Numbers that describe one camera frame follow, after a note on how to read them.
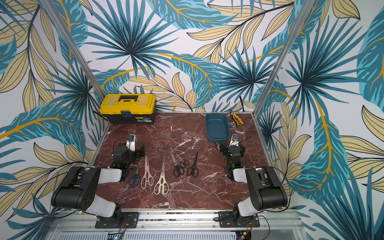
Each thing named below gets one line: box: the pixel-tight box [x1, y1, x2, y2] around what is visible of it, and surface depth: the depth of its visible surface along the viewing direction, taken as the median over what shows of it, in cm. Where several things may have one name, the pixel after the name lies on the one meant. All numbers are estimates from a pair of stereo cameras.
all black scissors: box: [186, 151, 199, 178], surface depth 92 cm
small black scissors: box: [175, 153, 190, 168], surface depth 95 cm
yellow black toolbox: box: [99, 93, 157, 124], surface depth 105 cm
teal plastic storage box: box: [205, 113, 231, 144], surface depth 111 cm
